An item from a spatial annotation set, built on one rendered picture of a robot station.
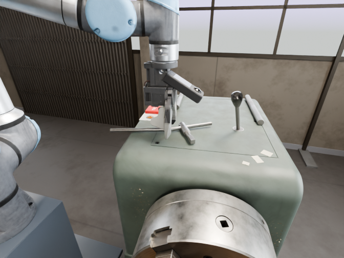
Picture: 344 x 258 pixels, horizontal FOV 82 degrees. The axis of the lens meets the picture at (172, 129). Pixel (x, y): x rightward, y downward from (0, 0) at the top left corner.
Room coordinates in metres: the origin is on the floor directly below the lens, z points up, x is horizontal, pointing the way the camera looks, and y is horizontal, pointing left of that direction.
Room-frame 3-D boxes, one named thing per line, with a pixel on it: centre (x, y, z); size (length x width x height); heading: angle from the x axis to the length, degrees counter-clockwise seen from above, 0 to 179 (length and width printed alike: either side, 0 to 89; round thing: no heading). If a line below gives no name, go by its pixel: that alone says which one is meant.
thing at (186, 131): (0.54, -0.05, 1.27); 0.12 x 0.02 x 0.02; 14
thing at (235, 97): (0.52, -0.18, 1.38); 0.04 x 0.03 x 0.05; 170
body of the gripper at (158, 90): (0.55, 0.03, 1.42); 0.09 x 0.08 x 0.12; 80
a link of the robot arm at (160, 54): (0.54, 0.02, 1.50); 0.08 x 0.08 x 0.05
